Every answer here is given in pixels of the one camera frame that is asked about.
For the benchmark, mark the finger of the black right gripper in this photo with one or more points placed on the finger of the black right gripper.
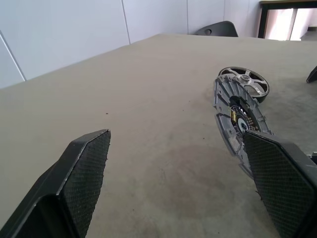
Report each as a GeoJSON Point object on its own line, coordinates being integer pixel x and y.
{"type": "Point", "coordinates": [314, 77]}

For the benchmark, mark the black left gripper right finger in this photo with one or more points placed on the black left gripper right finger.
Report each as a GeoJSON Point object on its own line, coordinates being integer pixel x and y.
{"type": "Point", "coordinates": [284, 186]}

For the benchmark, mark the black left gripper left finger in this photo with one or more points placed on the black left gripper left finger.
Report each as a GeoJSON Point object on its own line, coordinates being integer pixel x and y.
{"type": "Point", "coordinates": [62, 188]}

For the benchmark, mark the silver spoked rotor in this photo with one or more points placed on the silver spoked rotor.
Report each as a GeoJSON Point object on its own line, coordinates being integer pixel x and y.
{"type": "Point", "coordinates": [245, 78]}

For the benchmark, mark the silver motor lid with circuit board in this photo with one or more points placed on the silver motor lid with circuit board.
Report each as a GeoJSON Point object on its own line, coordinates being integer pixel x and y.
{"type": "Point", "coordinates": [224, 119]}

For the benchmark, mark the dark framed desk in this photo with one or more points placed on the dark framed desk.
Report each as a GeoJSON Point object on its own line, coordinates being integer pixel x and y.
{"type": "Point", "coordinates": [262, 19]}

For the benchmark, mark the black folding chair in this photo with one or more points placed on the black folding chair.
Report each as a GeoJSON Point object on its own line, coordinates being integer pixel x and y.
{"type": "Point", "coordinates": [220, 28]}

